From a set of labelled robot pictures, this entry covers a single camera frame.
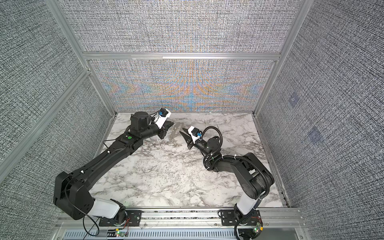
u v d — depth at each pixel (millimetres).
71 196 404
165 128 684
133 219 732
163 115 640
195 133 655
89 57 878
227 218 724
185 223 732
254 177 476
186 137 740
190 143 721
